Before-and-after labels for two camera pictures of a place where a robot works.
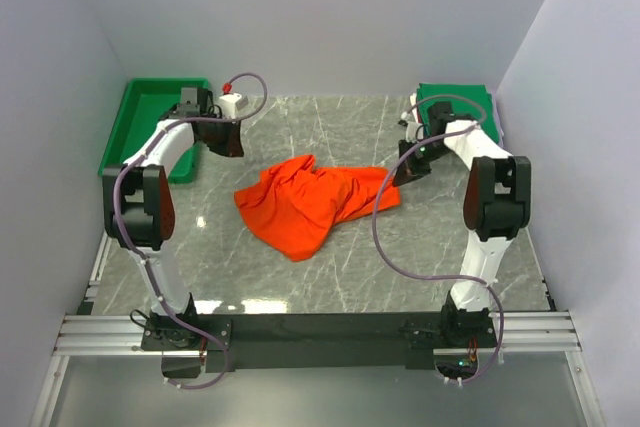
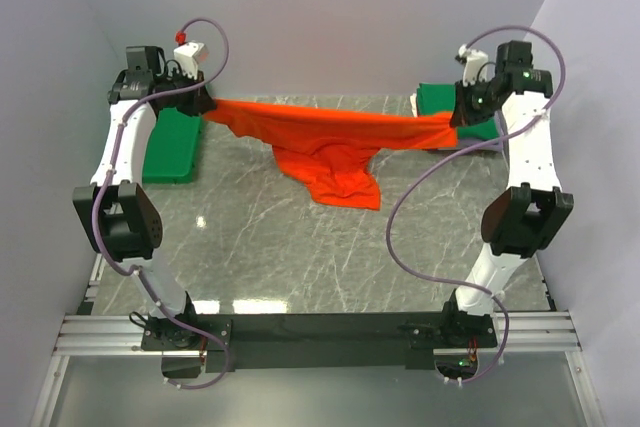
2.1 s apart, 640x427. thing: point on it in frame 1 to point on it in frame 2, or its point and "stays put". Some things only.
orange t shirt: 299,205 to 331,150
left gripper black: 233,145 to 200,102
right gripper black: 408,171 to 462,114
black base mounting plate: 411,340 stays put
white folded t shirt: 413,101 stays put
